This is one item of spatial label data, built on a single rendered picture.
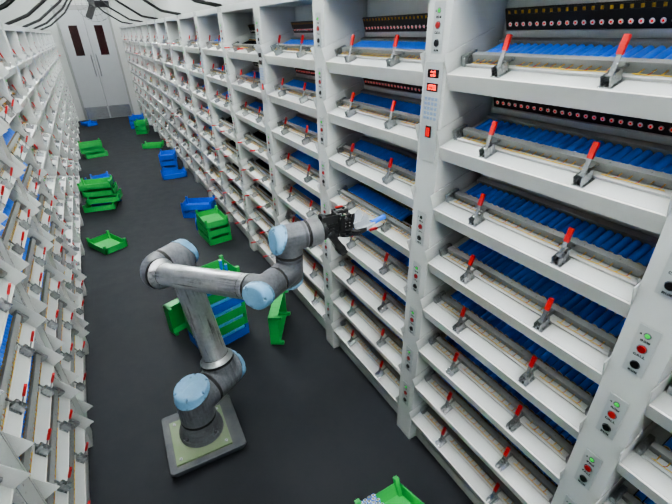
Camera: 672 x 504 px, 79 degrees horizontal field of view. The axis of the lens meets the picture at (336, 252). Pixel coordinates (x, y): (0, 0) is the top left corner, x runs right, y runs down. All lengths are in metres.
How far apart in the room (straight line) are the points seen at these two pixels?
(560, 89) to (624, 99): 0.13
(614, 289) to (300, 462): 1.43
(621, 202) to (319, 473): 1.52
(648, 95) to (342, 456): 1.67
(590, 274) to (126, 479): 1.89
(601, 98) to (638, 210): 0.23
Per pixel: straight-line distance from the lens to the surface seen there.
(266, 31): 2.46
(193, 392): 1.87
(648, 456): 1.28
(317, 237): 1.30
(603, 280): 1.08
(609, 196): 1.00
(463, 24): 1.27
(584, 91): 1.00
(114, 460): 2.23
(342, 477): 1.94
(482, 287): 1.32
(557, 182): 1.05
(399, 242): 1.54
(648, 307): 1.02
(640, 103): 0.96
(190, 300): 1.78
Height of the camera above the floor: 1.65
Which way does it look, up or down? 29 degrees down
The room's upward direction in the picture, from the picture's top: 1 degrees counter-clockwise
